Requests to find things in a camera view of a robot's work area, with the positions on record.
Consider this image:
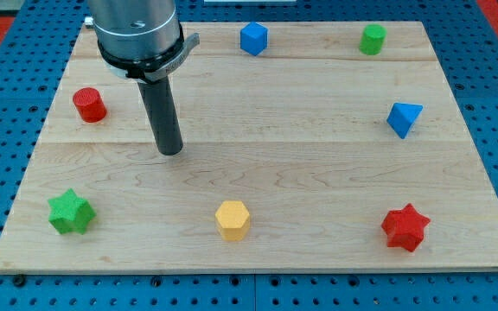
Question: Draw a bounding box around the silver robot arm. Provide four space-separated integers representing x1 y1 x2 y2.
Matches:
88 0 200 84

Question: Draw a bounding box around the wooden board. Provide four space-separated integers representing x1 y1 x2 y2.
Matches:
0 22 498 275

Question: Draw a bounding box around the yellow hexagon block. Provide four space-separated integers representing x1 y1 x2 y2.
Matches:
214 200 251 242

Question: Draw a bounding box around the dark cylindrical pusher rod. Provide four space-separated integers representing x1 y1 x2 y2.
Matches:
137 78 183 156

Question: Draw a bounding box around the blue cube block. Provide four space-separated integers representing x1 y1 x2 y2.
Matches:
239 22 268 56

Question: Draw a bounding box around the blue triangular prism block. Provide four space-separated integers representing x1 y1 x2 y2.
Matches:
386 103 424 139

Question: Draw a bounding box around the green cylinder block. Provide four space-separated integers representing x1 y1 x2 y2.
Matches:
359 24 386 55

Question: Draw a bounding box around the red cylinder block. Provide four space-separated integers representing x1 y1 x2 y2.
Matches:
73 87 107 123

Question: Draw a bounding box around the red star block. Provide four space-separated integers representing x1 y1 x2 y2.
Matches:
381 203 431 252

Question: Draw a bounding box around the green star block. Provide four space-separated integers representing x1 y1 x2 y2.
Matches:
48 188 97 234

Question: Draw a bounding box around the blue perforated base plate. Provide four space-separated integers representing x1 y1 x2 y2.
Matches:
0 0 498 310

